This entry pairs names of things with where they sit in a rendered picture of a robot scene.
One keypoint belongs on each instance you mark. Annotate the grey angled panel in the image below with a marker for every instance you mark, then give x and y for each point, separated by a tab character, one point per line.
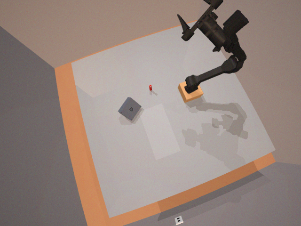
129	108

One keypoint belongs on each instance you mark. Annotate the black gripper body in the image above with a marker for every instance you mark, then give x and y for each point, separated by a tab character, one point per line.
207	26

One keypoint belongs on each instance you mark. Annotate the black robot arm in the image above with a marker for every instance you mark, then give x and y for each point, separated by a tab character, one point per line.
227	38

